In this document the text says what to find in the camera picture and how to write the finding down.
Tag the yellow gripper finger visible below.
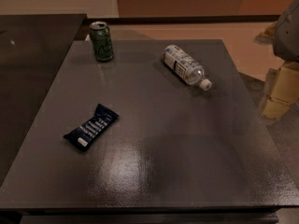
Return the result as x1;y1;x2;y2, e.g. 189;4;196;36
259;95;291;119
270;62;299;105

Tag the clear plastic water bottle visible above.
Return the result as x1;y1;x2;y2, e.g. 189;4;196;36
164;45;212;91

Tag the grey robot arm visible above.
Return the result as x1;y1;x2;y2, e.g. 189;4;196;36
254;0;299;119

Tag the green soda can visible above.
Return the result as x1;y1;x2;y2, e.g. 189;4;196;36
90;21;114;63

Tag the dark blue snack bar wrapper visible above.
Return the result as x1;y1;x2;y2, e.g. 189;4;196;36
64;104;119;152

